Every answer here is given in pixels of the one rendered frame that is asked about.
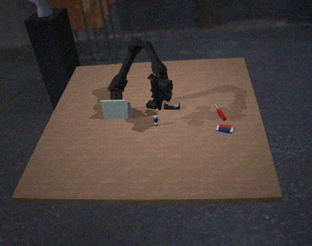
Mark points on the red-handled screwdriver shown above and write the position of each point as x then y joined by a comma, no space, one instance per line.
221,114

